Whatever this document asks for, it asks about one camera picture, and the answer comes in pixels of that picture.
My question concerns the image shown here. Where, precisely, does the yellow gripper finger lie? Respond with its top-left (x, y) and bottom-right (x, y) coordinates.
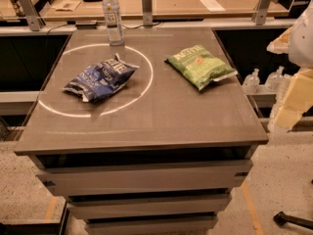
top-left (266, 27), bottom-right (292, 54)
top-left (274, 68), bottom-right (313, 130)

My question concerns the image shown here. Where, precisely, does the blue chip bag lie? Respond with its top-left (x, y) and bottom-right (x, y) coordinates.
top-left (64, 54), bottom-right (139, 102)

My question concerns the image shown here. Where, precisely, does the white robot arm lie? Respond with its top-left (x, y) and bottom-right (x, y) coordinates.
top-left (267, 3), bottom-right (313, 133)

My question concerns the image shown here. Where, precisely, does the clear sanitizer bottle right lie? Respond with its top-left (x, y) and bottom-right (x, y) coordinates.
top-left (264, 66), bottom-right (284, 92)

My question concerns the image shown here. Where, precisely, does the clear sanitizer bottle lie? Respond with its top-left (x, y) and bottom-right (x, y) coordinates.
top-left (264, 66), bottom-right (284, 92)
top-left (243, 69), bottom-right (260, 95)

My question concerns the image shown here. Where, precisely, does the clear sanitizer bottle left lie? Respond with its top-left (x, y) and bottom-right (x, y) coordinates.
top-left (243, 69), bottom-right (260, 95)

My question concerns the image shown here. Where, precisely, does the green chip bag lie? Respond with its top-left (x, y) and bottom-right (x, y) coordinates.
top-left (165, 45), bottom-right (238, 91)

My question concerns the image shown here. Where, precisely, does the clear plastic water bottle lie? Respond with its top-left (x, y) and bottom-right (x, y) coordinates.
top-left (102, 0), bottom-right (124, 46)

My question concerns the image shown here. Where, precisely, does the white paper sheet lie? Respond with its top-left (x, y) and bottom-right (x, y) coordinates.
top-left (200, 0), bottom-right (225, 12)

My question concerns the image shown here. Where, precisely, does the black chair base leg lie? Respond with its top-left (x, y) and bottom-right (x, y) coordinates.
top-left (273, 211), bottom-right (313, 230)

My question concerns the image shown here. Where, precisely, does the grey drawer cabinet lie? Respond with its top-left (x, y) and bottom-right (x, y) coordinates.
top-left (16, 27), bottom-right (268, 235)

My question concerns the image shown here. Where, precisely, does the white paper card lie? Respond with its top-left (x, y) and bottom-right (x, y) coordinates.
top-left (53, 0), bottom-right (80, 12)

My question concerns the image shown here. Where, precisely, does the right metal bracket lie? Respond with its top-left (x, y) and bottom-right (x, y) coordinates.
top-left (251, 0), bottom-right (272, 25)

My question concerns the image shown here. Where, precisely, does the metal bracket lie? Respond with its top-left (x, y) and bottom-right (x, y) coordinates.
top-left (142, 0), bottom-right (153, 27)
top-left (19, 0), bottom-right (42, 31)
top-left (251, 0), bottom-right (272, 25)

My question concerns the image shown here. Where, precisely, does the middle metal bracket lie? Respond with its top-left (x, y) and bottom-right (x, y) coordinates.
top-left (142, 0), bottom-right (153, 27)

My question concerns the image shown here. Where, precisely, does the left metal bracket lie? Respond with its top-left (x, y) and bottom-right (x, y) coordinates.
top-left (19, 0), bottom-right (42, 31)

